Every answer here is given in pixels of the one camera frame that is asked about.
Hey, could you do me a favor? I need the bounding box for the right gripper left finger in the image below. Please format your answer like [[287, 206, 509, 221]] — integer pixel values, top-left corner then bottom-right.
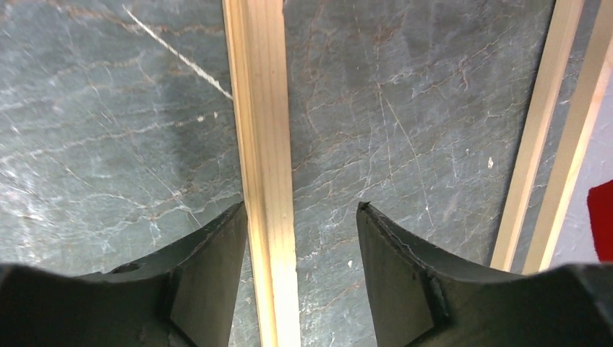
[[1, 203, 247, 346]]

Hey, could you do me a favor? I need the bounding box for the red cloth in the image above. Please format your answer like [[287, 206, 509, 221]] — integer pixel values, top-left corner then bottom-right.
[[587, 181, 613, 262]]

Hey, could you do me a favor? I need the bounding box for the wooden stand structure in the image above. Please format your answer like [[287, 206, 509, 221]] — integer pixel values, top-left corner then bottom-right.
[[488, 1, 612, 273]]

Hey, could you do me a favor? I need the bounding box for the wooden picture frame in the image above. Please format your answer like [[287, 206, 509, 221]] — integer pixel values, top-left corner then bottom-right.
[[223, 1, 301, 346]]

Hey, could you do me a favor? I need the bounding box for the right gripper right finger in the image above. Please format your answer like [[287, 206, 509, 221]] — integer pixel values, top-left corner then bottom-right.
[[356, 202, 612, 346]]

